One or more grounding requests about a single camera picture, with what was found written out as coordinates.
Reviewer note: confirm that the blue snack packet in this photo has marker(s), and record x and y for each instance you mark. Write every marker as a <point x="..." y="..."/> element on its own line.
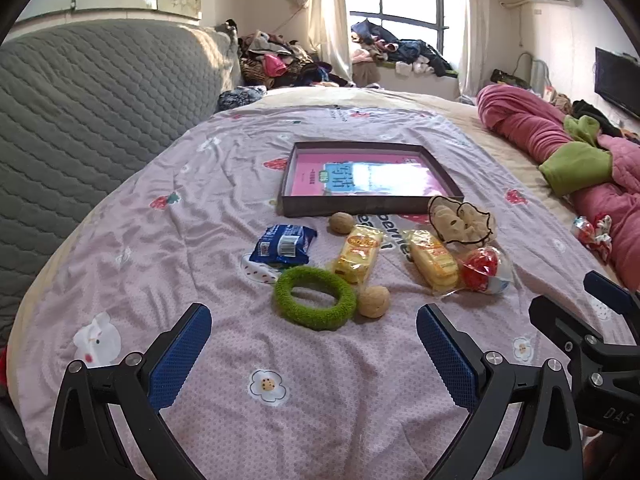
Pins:
<point x="282" y="245"/>

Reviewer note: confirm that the pile of mixed clothes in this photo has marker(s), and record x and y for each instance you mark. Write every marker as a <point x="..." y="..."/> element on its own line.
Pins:
<point x="280" y="62"/>

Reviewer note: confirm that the red white candy packet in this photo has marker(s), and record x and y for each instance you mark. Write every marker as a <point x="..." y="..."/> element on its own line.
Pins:
<point x="480" y="270"/>

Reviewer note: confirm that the red white snack packet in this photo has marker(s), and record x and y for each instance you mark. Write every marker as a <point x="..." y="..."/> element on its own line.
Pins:
<point x="592" y="235"/>

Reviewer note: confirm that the cream curtain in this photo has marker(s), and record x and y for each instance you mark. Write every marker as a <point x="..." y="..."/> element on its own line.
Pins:
<point x="472" y="30"/>
<point x="330" y="10"/>

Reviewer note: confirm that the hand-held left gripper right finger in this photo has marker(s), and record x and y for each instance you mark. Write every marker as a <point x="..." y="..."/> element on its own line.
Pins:
<point x="447" y="360"/>

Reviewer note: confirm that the yellow cake packet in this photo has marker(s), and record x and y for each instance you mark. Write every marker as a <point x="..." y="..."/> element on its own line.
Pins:
<point x="435" y="260"/>
<point x="357" y="252"/>

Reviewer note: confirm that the grey quilted headboard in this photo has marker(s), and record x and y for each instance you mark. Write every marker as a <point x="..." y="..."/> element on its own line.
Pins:
<point x="90" y="110"/>

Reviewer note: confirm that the green cloth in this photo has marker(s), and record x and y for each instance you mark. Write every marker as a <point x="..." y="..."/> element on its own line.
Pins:
<point x="575" y="165"/>

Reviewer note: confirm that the black television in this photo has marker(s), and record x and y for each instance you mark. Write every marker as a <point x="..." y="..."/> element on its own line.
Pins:
<point x="617" y="82"/>

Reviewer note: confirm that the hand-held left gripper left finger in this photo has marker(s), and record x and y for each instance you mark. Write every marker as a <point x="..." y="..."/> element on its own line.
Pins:
<point x="180" y="355"/>

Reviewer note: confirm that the clothes pile on windowsill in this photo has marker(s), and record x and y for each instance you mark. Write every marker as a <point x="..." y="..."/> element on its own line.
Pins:
<point x="400" y="50"/>

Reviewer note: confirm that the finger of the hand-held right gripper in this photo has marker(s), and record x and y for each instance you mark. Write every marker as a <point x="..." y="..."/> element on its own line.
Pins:
<point x="607" y="289"/>
<point x="560" y="322"/>

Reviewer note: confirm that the walnut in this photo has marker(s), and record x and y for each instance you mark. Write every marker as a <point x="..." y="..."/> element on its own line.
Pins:
<point x="341" y="222"/>
<point x="374" y="301"/>

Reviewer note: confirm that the lilac printed blanket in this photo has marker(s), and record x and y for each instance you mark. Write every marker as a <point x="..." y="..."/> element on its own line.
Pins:
<point x="300" y="385"/>

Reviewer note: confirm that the beige black-trimmed scrunchie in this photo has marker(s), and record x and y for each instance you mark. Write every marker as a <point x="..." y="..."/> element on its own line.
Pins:
<point x="462" y="225"/>

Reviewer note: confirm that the pink quilt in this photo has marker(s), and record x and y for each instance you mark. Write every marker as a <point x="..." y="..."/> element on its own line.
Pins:
<point x="525" y="120"/>

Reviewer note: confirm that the dark shallow cardboard box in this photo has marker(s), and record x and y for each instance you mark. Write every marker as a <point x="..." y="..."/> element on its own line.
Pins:
<point x="360" y="206"/>

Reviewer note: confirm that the dark blue patterned cloth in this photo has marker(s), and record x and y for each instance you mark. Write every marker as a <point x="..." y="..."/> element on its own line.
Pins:
<point x="240" y="97"/>

